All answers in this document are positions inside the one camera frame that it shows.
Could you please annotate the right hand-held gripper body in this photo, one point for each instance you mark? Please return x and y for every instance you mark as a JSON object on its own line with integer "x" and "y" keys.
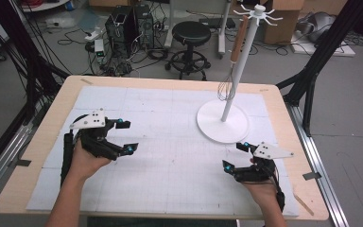
{"x": 269, "y": 151}

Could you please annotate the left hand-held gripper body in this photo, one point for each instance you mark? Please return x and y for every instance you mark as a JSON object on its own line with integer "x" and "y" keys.
{"x": 89, "y": 121}

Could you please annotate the white hook stand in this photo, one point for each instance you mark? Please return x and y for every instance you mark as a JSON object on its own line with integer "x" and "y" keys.
{"x": 236, "y": 82}

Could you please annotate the person's right hand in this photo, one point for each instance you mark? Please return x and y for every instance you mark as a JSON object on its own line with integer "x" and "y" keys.
{"x": 261, "y": 192}

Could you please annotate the person's left hand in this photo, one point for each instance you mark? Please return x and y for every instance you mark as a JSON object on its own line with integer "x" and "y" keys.
{"x": 86, "y": 165}

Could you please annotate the beige tape piece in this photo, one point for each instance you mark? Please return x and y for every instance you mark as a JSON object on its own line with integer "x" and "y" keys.
{"x": 86, "y": 81}
{"x": 264, "y": 90}

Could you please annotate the black tape piece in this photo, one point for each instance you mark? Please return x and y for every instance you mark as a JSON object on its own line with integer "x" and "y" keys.
{"x": 23, "y": 163}
{"x": 312, "y": 176}

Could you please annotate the white grid mat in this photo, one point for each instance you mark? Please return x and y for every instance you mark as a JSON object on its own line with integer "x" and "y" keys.
{"x": 170, "y": 176}

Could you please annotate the thin wooden stick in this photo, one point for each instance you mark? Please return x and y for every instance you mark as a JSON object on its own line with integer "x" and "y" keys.
{"x": 304, "y": 205}

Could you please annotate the white adapter with green light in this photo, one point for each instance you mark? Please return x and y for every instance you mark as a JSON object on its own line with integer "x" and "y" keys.
{"x": 99, "y": 48}

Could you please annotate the white power strip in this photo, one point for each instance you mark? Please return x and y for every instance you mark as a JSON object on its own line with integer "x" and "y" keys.
{"x": 94, "y": 34}

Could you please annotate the large black computer tower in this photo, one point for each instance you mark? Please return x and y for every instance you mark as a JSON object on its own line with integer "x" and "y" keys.
{"x": 119, "y": 34}

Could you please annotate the slim black computer tower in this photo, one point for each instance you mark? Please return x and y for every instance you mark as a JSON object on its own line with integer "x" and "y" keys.
{"x": 145, "y": 28}

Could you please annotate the black round stool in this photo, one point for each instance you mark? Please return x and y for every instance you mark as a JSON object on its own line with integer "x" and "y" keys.
{"x": 191, "y": 33}

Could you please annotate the flat white board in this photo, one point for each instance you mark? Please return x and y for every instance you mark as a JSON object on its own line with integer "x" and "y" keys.
{"x": 334, "y": 48}

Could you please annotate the brown cardboard box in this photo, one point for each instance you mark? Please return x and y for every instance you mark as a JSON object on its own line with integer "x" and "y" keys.
{"x": 283, "y": 28}

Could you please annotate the black power strip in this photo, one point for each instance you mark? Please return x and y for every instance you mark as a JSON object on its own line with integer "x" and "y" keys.
{"x": 214, "y": 23}

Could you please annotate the aluminium rail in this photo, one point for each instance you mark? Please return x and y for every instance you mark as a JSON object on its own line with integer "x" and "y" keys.
{"x": 3, "y": 160}
{"x": 318, "y": 164}

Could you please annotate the black metal frame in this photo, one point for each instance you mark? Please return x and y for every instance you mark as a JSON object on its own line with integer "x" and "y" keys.
{"x": 28, "y": 63}
{"x": 321, "y": 47}

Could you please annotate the white metal frame legs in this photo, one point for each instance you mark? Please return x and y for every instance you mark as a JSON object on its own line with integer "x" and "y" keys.
{"x": 222, "y": 31}

